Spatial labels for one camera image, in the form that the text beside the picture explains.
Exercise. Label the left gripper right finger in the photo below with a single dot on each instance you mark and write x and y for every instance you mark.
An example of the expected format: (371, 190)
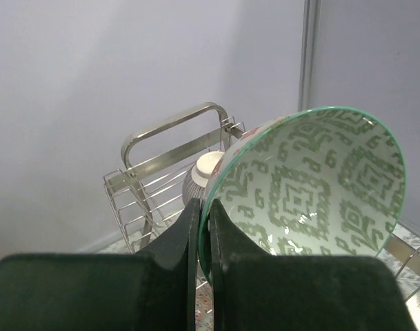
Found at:
(254, 290)

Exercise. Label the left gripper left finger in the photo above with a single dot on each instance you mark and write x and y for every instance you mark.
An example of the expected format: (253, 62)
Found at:
(152, 289)

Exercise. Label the purple striped bowl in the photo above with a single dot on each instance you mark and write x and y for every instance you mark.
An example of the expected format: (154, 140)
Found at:
(196, 179)

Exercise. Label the green patterned bowl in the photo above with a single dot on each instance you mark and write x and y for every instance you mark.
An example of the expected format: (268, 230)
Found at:
(325, 181)

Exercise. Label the stainless steel dish rack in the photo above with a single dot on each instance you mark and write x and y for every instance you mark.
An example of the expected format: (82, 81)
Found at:
(146, 198)

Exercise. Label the aluminium corner post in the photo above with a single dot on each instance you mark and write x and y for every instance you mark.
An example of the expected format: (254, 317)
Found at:
(311, 16)

